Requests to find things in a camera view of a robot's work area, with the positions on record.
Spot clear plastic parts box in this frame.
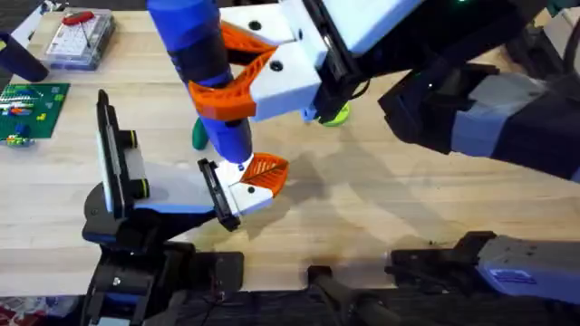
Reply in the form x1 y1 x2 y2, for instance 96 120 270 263
43 7 117 72

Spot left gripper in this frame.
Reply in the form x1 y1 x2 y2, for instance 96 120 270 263
82 129 290 245

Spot black rail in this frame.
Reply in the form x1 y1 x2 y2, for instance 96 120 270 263
0 289 580 326

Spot left wrist upright black plate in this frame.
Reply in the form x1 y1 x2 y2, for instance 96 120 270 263
96 89 128 222

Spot green board with toy blocks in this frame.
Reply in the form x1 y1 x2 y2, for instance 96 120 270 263
0 82 72 149

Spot dark green toy vegetable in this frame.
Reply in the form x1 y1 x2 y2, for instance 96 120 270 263
191 116 211 151

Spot blue electric screwdriver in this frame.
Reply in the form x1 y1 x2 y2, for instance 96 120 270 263
145 0 255 165

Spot green disc with holes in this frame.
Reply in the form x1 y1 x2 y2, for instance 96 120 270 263
319 101 353 128

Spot dark blue cylinder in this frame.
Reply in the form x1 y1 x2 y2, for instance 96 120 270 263
0 32 50 83

